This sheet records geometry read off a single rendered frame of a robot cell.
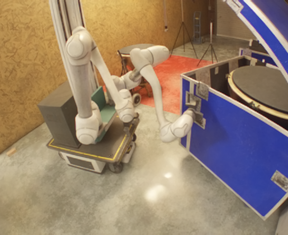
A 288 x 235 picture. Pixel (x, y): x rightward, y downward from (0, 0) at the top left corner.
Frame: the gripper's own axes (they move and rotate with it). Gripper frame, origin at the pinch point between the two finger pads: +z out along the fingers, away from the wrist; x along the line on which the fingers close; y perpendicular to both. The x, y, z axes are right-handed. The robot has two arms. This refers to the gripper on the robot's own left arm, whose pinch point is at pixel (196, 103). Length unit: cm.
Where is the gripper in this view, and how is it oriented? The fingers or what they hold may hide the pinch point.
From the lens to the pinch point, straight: 140.2
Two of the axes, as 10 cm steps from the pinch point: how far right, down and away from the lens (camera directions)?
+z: 5.2, -5.5, 6.6
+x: 1.0, 8.0, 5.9
